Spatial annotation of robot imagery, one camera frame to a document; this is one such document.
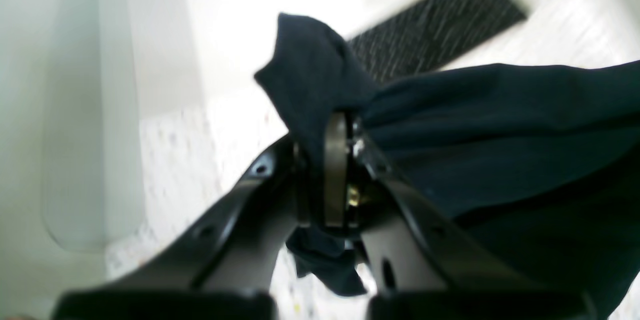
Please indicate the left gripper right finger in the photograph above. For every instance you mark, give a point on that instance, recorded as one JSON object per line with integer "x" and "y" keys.
{"x": 424, "y": 265}

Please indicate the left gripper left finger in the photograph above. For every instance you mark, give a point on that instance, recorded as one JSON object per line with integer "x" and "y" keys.
{"x": 221, "y": 266}

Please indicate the black t-shirt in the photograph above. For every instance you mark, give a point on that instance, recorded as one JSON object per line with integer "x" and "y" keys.
{"x": 540, "y": 164}

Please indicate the black computer keyboard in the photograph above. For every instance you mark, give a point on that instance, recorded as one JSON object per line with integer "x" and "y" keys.
{"x": 429, "y": 34}

